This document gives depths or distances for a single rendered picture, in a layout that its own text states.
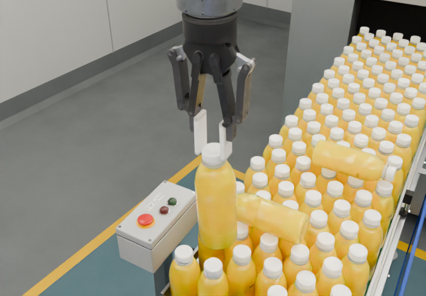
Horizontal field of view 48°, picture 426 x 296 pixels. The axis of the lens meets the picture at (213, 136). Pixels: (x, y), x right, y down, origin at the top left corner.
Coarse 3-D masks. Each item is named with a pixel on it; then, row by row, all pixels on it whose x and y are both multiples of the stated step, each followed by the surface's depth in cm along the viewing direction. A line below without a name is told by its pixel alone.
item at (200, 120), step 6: (198, 114) 73; (204, 114) 74; (198, 120) 73; (204, 120) 75; (198, 126) 73; (204, 126) 75; (198, 132) 74; (204, 132) 76; (198, 138) 74; (204, 138) 77; (198, 144) 75; (204, 144) 77; (198, 150) 76
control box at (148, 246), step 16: (160, 192) 118; (176, 192) 118; (192, 192) 118; (144, 208) 113; (176, 208) 113; (192, 208) 118; (128, 224) 109; (160, 224) 109; (176, 224) 113; (192, 224) 121; (128, 240) 108; (144, 240) 105; (160, 240) 108; (176, 240) 115; (128, 256) 111; (144, 256) 107; (160, 256) 110
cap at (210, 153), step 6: (210, 144) 77; (216, 144) 77; (204, 150) 76; (210, 150) 76; (216, 150) 76; (204, 156) 75; (210, 156) 75; (216, 156) 75; (210, 162) 75; (216, 162) 75; (222, 162) 76
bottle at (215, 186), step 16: (208, 176) 76; (224, 176) 76; (208, 192) 77; (224, 192) 77; (208, 208) 79; (224, 208) 79; (208, 224) 81; (224, 224) 81; (208, 240) 84; (224, 240) 84
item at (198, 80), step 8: (200, 56) 66; (192, 64) 67; (200, 64) 67; (192, 72) 68; (192, 80) 70; (200, 80) 69; (192, 88) 70; (200, 88) 71; (192, 96) 71; (200, 96) 72; (192, 104) 72; (200, 104) 74; (192, 112) 73
